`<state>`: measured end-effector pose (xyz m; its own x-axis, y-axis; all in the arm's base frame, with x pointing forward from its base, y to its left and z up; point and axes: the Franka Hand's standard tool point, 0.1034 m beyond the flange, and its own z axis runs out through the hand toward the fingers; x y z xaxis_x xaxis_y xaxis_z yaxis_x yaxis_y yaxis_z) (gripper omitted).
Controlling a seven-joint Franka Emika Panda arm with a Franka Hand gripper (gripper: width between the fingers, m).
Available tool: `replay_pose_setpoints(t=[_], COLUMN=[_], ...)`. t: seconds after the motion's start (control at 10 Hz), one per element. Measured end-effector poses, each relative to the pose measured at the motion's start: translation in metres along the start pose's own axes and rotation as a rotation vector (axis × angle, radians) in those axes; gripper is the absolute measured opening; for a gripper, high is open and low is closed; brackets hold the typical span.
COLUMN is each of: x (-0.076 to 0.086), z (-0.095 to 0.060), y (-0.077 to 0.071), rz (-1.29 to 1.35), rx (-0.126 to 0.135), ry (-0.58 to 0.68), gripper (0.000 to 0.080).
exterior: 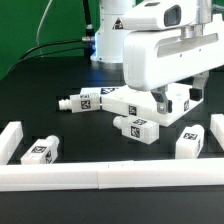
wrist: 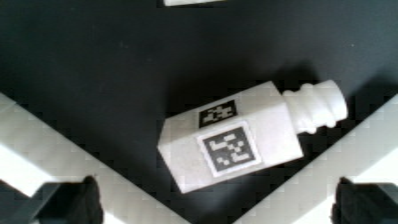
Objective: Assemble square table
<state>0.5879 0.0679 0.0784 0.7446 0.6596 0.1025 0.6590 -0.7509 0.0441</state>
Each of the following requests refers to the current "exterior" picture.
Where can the white fence bar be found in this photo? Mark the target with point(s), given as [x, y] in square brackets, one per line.
[106, 175]
[217, 128]
[10, 138]

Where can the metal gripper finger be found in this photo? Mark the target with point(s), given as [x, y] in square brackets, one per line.
[164, 105]
[199, 83]

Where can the white left fence bar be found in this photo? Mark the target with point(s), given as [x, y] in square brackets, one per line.
[10, 138]

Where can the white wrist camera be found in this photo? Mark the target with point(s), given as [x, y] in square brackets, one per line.
[160, 15]

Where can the white front fence bar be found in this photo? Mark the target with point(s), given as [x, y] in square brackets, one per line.
[106, 175]

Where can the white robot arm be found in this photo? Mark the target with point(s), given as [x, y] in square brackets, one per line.
[109, 39]

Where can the white marker sheet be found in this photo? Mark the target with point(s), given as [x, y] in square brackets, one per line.
[98, 90]

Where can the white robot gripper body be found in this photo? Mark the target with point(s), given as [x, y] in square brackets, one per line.
[155, 59]

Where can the white square table top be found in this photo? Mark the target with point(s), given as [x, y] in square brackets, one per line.
[125, 101]

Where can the white right fence bar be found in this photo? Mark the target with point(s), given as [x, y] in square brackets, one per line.
[217, 128]

